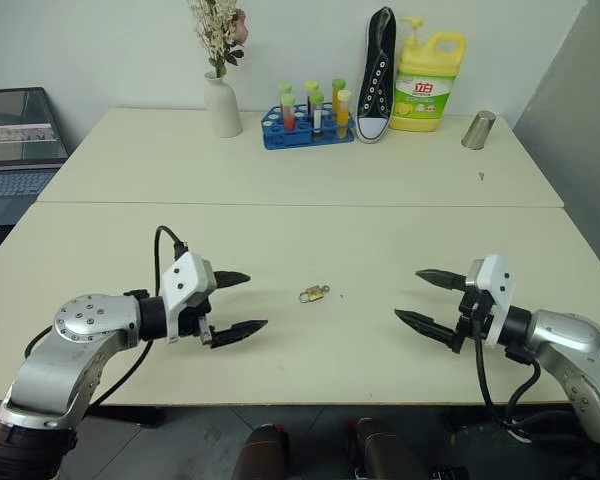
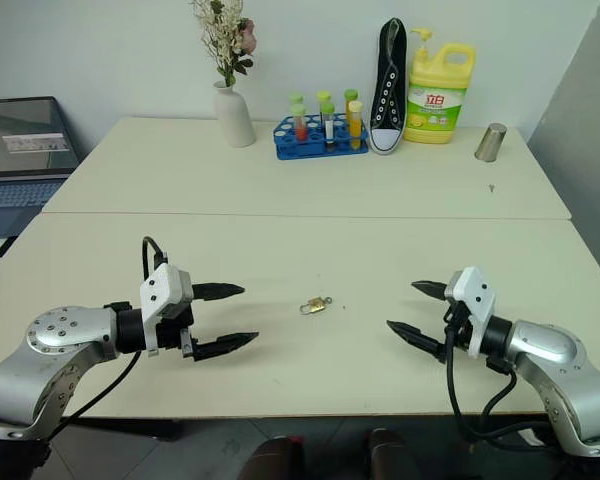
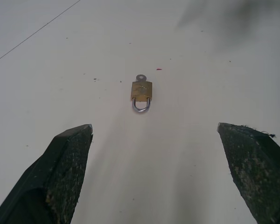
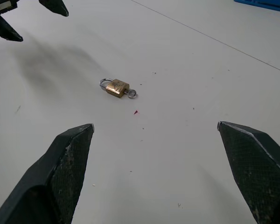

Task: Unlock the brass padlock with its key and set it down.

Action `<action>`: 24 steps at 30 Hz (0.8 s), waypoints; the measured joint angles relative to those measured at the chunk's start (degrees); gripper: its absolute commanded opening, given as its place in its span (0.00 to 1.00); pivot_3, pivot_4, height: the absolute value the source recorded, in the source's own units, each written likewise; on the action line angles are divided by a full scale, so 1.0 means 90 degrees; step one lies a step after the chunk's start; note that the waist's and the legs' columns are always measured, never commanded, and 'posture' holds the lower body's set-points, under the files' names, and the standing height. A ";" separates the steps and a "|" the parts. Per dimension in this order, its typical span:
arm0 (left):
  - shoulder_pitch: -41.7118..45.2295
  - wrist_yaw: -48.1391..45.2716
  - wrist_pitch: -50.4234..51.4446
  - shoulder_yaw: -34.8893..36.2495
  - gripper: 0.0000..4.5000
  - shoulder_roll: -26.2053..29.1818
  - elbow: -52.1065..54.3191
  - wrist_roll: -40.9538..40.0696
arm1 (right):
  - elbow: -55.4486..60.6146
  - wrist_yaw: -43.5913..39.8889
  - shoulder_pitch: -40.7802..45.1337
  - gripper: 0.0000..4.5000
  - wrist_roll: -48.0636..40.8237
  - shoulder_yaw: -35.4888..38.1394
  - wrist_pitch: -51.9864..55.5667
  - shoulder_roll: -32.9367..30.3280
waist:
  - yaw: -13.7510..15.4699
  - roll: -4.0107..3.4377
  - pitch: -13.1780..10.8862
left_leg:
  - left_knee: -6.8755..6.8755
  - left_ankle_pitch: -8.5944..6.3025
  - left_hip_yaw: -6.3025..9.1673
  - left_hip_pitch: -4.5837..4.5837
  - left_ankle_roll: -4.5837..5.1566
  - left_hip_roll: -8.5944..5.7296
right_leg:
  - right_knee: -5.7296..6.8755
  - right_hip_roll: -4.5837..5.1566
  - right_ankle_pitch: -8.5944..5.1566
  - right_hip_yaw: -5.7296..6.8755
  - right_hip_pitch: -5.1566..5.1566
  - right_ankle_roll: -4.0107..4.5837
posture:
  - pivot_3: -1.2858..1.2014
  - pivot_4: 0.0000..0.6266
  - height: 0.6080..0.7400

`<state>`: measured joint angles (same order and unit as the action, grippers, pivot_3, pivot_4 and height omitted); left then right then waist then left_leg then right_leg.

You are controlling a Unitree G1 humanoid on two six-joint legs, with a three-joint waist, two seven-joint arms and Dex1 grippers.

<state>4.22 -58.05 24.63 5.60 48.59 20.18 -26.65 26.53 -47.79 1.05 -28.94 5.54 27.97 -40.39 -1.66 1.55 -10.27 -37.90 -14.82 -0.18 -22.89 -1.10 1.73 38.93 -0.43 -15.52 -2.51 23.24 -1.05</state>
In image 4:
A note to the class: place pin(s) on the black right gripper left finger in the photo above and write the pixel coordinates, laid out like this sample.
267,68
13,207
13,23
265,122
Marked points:
44,172

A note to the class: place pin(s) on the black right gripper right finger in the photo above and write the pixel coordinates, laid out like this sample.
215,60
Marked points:
259,168

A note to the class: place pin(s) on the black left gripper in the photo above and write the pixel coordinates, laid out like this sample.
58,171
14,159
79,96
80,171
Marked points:
0,5

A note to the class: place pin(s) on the small red scrap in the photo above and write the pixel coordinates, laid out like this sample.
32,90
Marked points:
136,112

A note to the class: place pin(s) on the blue plastic tray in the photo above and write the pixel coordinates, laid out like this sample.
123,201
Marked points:
268,4

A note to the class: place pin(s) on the brass padlock with silver shackle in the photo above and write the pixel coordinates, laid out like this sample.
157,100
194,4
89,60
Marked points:
116,88

